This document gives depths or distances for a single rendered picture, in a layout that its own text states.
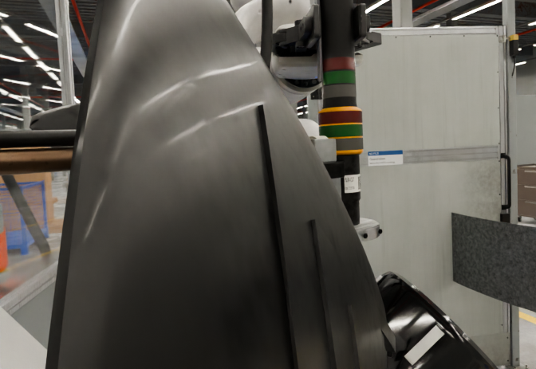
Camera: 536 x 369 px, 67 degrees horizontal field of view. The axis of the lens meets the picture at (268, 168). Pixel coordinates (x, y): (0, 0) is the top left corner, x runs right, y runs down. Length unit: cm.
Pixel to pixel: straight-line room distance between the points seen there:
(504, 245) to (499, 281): 19
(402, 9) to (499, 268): 573
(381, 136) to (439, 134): 34
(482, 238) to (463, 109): 72
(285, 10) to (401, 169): 177
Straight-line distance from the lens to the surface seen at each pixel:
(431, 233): 253
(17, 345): 45
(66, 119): 39
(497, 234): 235
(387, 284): 34
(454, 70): 258
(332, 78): 40
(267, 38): 36
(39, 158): 26
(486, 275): 245
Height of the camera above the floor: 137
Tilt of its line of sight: 3 degrees down
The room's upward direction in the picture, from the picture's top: 3 degrees counter-clockwise
